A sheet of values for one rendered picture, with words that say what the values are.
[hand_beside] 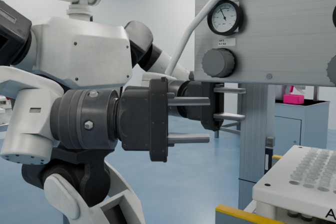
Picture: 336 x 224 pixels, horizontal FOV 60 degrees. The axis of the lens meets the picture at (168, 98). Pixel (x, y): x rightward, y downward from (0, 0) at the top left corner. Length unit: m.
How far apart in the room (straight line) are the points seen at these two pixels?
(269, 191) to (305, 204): 0.04
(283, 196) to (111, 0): 5.63
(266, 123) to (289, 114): 2.43
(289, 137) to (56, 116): 2.84
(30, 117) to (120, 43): 0.39
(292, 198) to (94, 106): 0.28
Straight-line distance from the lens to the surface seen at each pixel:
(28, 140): 0.44
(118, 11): 5.94
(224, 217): 0.43
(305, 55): 0.32
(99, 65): 0.72
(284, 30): 0.32
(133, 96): 0.40
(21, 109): 0.46
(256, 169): 0.70
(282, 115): 3.14
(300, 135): 3.09
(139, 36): 0.91
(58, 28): 0.68
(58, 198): 0.82
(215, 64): 0.32
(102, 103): 0.41
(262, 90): 0.66
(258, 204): 0.43
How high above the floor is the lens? 1.16
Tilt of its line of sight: 7 degrees down
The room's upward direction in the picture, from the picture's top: straight up
